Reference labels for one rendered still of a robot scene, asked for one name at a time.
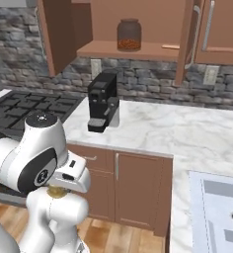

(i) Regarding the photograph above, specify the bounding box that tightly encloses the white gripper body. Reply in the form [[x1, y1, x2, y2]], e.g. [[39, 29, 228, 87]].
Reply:
[[48, 165, 92, 194]]

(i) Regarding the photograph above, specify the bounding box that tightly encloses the brown open cabinet door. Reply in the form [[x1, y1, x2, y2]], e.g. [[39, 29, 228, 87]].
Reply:
[[37, 0, 94, 77], [174, 0, 205, 87]]

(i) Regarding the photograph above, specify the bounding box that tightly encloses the glass jar with brown contents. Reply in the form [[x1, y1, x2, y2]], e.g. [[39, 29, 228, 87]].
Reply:
[[116, 18, 143, 52]]

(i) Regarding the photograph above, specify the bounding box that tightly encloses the brown open cabinet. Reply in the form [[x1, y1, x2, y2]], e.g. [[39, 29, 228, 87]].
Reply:
[[71, 0, 195, 62]]

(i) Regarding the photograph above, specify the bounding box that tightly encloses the brown closed cabinet door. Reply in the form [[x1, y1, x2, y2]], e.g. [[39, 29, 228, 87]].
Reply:
[[194, 0, 233, 66]]

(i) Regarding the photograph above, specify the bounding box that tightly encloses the gold round item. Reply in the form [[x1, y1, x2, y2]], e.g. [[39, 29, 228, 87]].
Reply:
[[46, 185, 69, 200]]

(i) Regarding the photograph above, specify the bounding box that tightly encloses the brown base cupboard door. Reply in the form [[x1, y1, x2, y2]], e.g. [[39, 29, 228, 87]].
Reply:
[[114, 150, 174, 237], [78, 169, 117, 222]]

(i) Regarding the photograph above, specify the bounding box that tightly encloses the brown drawer front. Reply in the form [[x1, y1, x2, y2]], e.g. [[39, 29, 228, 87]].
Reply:
[[66, 143, 116, 174]]

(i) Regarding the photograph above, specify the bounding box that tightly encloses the black coffee machine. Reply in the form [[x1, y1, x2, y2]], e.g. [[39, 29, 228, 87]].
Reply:
[[86, 70, 120, 133]]

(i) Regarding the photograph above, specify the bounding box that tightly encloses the black stove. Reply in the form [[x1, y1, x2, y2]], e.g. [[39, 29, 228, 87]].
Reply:
[[0, 89, 86, 208]]

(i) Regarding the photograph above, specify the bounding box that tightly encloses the white sink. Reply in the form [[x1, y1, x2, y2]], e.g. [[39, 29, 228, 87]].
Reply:
[[188, 169, 233, 253]]

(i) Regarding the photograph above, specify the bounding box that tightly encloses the grey range hood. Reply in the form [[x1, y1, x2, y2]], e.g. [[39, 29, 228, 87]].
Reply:
[[0, 0, 28, 9]]

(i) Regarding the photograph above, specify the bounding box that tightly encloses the silver drawer handle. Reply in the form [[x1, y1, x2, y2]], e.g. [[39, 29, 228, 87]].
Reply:
[[83, 154, 99, 162]]

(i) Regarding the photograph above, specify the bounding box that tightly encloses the silver cupboard door handle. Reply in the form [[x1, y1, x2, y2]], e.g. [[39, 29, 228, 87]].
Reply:
[[115, 152, 120, 182]]

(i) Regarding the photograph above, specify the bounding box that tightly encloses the white wall outlet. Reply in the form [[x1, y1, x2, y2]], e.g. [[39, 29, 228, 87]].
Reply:
[[202, 65, 221, 86], [90, 58, 103, 80]]

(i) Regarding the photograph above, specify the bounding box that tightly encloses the silver cabinet door handle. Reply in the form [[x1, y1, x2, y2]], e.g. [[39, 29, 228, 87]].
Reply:
[[200, 0, 217, 52], [184, 4, 202, 70]]

